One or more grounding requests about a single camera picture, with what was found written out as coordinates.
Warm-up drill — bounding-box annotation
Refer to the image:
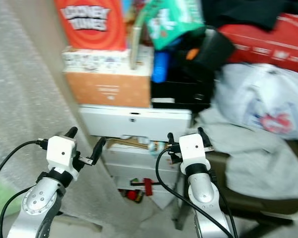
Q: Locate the white box with red parts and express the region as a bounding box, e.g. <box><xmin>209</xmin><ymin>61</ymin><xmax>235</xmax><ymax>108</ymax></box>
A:
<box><xmin>101</xmin><ymin>139</ymin><xmax>185</xmax><ymax>210</ymax></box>

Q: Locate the white flat panel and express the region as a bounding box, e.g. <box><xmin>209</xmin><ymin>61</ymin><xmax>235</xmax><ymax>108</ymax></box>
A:
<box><xmin>79</xmin><ymin>105</ymin><xmax>194</xmax><ymax>141</ymax></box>

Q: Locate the black bag with orange patch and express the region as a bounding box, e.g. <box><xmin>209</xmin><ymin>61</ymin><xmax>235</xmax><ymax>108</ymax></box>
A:
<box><xmin>150</xmin><ymin>27</ymin><xmax>237</xmax><ymax>112</ymax></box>

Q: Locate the orange cardboard box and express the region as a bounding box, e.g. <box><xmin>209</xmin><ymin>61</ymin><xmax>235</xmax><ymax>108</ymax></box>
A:
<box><xmin>64</xmin><ymin>71</ymin><xmax>152</xmax><ymax>109</ymax></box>

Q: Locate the grey cloth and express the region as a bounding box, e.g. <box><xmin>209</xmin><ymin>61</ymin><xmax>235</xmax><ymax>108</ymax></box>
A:
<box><xmin>196</xmin><ymin>106</ymin><xmax>298</xmax><ymax>200</ymax></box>

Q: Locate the white printed plastic bag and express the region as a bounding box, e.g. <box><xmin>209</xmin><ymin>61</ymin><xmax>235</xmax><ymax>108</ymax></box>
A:
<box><xmin>211</xmin><ymin>63</ymin><xmax>298</xmax><ymax>141</ymax></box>

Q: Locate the blue bottle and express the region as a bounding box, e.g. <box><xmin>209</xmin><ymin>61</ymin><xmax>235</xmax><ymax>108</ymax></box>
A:
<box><xmin>151</xmin><ymin>51</ymin><xmax>171</xmax><ymax>84</ymax></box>

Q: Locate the white patterned box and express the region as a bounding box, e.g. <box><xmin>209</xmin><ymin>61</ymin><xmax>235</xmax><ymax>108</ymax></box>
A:
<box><xmin>62</xmin><ymin>47</ymin><xmax>152</xmax><ymax>75</ymax></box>

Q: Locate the tan wooden stick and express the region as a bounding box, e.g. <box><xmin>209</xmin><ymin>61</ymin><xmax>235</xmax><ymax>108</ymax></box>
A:
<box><xmin>130</xmin><ymin>25</ymin><xmax>145</xmax><ymax>70</ymax></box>

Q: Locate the dark chair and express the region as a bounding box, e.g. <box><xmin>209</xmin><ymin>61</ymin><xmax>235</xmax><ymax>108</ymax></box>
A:
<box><xmin>173</xmin><ymin>150</ymin><xmax>298</xmax><ymax>232</ymax></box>

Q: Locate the red flat box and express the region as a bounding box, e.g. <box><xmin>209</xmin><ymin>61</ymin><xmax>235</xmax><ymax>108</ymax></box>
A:
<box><xmin>219</xmin><ymin>13</ymin><xmax>298</xmax><ymax>76</ymax></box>

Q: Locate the red Looney Tunes box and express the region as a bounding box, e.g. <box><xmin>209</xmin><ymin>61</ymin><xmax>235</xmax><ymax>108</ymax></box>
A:
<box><xmin>55</xmin><ymin>0</ymin><xmax>128</xmax><ymax>52</ymax></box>

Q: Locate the green white printed bag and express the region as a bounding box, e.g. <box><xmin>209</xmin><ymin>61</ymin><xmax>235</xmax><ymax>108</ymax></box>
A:
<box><xmin>142</xmin><ymin>0</ymin><xmax>207</xmax><ymax>51</ymax></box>

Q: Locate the black cloth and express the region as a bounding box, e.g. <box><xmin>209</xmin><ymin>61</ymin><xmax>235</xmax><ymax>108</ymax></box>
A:
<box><xmin>201</xmin><ymin>0</ymin><xmax>298</xmax><ymax>31</ymax></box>

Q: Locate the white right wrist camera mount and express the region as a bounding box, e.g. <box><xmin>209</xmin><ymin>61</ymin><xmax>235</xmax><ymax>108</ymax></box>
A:
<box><xmin>178</xmin><ymin>132</ymin><xmax>211</xmax><ymax>174</ymax></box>

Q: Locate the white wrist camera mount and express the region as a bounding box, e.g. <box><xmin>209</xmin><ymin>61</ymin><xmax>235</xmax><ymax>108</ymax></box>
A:
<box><xmin>178</xmin><ymin>132</ymin><xmax>211</xmax><ymax>174</ymax></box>
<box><xmin>46</xmin><ymin>135</ymin><xmax>79</xmax><ymax>174</ymax></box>

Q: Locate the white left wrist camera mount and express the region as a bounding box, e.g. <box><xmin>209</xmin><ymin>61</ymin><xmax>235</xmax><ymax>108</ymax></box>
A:
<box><xmin>46</xmin><ymin>135</ymin><xmax>79</xmax><ymax>174</ymax></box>

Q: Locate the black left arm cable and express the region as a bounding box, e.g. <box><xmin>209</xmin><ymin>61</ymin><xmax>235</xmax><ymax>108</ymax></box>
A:
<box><xmin>0</xmin><ymin>140</ymin><xmax>51</xmax><ymax>238</ymax></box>

